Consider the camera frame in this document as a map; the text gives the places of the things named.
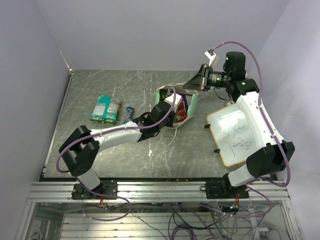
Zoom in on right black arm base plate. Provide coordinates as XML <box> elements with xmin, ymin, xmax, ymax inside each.
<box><xmin>199</xmin><ymin>178</ymin><xmax>249</xmax><ymax>200</ymax></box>

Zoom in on green snack packet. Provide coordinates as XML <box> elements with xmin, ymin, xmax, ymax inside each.
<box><xmin>89</xmin><ymin>95</ymin><xmax>122</xmax><ymax>125</ymax></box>

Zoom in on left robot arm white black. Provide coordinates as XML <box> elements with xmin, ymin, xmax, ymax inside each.
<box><xmin>56</xmin><ymin>99</ymin><xmax>178</xmax><ymax>199</ymax></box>

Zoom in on loose cables under table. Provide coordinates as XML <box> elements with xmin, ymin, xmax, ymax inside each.
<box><xmin>82</xmin><ymin>191</ymin><xmax>276</xmax><ymax>240</ymax></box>

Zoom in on white whiteboard wooden frame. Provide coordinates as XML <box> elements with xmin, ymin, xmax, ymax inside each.
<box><xmin>206</xmin><ymin>103</ymin><xmax>258</xmax><ymax>167</ymax></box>

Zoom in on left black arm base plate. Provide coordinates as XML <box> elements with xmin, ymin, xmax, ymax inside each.
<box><xmin>71</xmin><ymin>180</ymin><xmax>118</xmax><ymax>200</ymax></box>

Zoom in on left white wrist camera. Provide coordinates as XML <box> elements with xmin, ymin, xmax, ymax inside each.
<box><xmin>164</xmin><ymin>93</ymin><xmax>182</xmax><ymax>112</ymax></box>

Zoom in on green printed paper bag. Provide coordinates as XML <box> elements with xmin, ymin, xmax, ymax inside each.
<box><xmin>154</xmin><ymin>82</ymin><xmax>200</xmax><ymax>146</ymax></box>

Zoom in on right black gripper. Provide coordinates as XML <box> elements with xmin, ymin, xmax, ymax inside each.
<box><xmin>183</xmin><ymin>64</ymin><xmax>231</xmax><ymax>92</ymax></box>

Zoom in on blue snack packet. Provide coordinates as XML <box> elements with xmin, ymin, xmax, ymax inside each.
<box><xmin>123</xmin><ymin>106</ymin><xmax>135</xmax><ymax>124</ymax></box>

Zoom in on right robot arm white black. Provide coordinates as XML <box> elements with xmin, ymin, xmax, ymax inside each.
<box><xmin>183</xmin><ymin>50</ymin><xmax>295</xmax><ymax>199</ymax></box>

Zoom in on aluminium extrusion rail frame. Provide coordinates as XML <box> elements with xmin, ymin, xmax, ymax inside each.
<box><xmin>16</xmin><ymin>179</ymin><xmax>302</xmax><ymax>240</ymax></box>

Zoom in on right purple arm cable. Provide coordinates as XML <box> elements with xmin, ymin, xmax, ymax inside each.
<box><xmin>213</xmin><ymin>41</ymin><xmax>291</xmax><ymax>218</ymax></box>

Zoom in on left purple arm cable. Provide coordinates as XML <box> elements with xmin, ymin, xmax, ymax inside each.
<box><xmin>55</xmin><ymin>86</ymin><xmax>177</xmax><ymax>222</ymax></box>

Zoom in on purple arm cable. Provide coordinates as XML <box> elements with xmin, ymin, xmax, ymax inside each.
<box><xmin>213</xmin><ymin>41</ymin><xmax>291</xmax><ymax>218</ymax></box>
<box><xmin>55</xmin><ymin>86</ymin><xmax>177</xmax><ymax>222</ymax></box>

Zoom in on red snack packet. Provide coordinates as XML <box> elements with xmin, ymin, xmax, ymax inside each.
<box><xmin>174</xmin><ymin>101</ymin><xmax>187</xmax><ymax>122</ymax></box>

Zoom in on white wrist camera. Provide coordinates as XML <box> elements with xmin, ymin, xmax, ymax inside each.
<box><xmin>204</xmin><ymin>49</ymin><xmax>219</xmax><ymax>68</ymax></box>
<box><xmin>164</xmin><ymin>93</ymin><xmax>182</xmax><ymax>112</ymax></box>

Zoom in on green yellow snack box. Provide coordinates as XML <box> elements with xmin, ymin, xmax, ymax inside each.
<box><xmin>159</xmin><ymin>89</ymin><xmax>169</xmax><ymax>101</ymax></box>

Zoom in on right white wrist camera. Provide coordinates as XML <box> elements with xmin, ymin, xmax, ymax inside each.
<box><xmin>204</xmin><ymin>49</ymin><xmax>219</xmax><ymax>68</ymax></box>

